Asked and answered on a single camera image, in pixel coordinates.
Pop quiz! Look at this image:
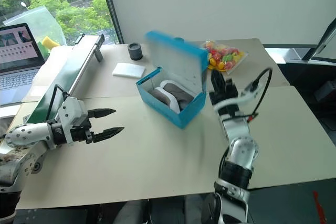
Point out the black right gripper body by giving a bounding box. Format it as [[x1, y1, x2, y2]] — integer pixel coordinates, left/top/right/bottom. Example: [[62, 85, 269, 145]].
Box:
[[208, 78, 240, 106]]

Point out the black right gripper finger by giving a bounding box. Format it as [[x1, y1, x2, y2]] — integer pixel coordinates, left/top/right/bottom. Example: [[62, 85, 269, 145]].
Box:
[[211, 70, 220, 93], [218, 71, 227, 92]]

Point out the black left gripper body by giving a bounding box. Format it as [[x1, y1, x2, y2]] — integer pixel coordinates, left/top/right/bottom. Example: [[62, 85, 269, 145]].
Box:
[[70, 117, 95, 145]]

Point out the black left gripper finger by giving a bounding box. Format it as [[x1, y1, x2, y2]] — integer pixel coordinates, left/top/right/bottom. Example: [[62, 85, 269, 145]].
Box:
[[87, 108, 117, 120], [92, 126, 125, 144]]

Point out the white and grey shoe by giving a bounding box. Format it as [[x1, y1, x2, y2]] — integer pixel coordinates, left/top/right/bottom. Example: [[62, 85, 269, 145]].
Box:
[[148, 87, 171, 104], [159, 80, 196, 114]]

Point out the blue cardboard box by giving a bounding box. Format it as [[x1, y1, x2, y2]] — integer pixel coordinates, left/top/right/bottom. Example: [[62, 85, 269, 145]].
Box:
[[135, 30, 209, 130]]

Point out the green conveyor belt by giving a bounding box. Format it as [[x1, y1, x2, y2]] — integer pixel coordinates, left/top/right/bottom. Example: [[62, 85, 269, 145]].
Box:
[[23, 33, 106, 125]]

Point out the bag of colourful candies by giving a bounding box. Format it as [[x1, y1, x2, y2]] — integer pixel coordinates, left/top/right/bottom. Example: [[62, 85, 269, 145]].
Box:
[[202, 40, 249, 76]]

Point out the white foam pad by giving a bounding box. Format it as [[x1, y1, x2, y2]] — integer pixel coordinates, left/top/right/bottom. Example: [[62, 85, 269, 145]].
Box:
[[112, 62, 146, 79]]

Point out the grey side desk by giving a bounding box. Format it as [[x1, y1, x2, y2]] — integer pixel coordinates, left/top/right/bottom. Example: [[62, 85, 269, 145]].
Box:
[[264, 47, 316, 64]]

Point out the dark grey cylinder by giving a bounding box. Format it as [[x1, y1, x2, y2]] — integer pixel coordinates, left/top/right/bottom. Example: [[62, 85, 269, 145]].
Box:
[[127, 42, 143, 61]]

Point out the grey cloth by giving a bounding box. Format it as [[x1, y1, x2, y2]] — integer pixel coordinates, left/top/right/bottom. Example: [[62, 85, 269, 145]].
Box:
[[0, 115, 17, 142]]

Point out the yellow sponge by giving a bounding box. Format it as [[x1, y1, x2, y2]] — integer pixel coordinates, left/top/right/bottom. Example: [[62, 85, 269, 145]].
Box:
[[41, 36, 61, 51]]

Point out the silver laptop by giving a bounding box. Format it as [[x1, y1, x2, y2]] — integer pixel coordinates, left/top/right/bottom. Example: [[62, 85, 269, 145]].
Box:
[[0, 23, 46, 106]]

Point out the black metal stand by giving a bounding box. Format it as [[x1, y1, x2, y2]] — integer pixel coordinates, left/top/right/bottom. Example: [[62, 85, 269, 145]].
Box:
[[305, 18, 336, 64]]

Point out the green transparent plastic bag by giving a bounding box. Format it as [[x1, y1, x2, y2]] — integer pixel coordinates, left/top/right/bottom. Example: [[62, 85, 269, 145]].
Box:
[[2, 5, 67, 47]]

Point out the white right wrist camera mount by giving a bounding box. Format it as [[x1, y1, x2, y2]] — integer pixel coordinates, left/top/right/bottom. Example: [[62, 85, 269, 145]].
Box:
[[212, 81, 264, 112]]

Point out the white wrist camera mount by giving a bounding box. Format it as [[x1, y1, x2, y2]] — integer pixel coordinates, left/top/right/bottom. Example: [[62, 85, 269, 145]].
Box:
[[212, 81, 264, 112], [58, 95, 89, 146]]

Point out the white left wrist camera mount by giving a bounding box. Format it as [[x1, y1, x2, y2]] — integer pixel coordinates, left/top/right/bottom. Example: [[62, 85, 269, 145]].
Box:
[[58, 95, 89, 146]]

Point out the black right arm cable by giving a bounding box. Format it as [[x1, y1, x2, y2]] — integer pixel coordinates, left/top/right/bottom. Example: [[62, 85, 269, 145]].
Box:
[[243, 67, 274, 123]]

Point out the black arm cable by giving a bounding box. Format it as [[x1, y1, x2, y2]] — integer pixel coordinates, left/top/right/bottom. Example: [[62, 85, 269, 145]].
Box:
[[45, 84, 70, 124], [243, 67, 274, 123]]

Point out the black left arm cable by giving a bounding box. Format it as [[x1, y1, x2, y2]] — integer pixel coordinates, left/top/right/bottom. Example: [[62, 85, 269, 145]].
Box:
[[45, 84, 70, 124]]

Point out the black window frame post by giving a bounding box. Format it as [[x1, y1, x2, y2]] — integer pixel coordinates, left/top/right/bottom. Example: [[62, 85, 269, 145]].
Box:
[[97, 0, 125, 45]]

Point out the red strap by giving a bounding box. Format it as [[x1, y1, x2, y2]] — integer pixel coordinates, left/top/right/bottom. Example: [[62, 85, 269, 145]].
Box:
[[312, 190, 328, 224]]

